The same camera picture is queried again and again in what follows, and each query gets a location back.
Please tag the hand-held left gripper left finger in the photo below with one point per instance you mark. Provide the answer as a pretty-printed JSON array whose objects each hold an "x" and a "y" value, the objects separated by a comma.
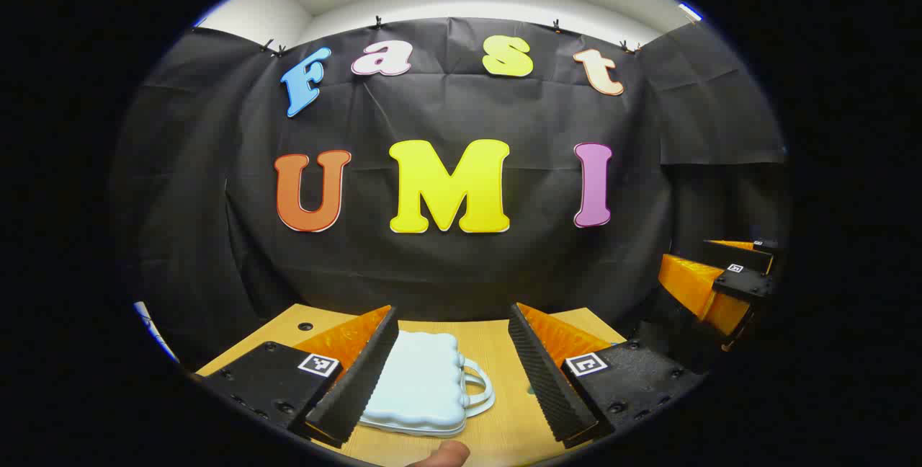
[{"x": 360, "y": 388}]

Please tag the light blue suitcase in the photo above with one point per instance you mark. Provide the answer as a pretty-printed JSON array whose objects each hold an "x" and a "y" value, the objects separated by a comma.
[{"x": 425, "y": 380}]

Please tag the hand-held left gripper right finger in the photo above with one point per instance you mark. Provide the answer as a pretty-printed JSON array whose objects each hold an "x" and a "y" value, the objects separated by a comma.
[{"x": 547, "y": 388}]

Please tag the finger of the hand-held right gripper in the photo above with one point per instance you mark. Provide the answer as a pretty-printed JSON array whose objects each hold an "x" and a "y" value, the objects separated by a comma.
[
  {"x": 742, "y": 254},
  {"x": 699, "y": 290}
]

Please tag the white blue-edged object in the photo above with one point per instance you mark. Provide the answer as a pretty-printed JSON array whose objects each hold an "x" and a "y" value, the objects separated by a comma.
[{"x": 155, "y": 330}]

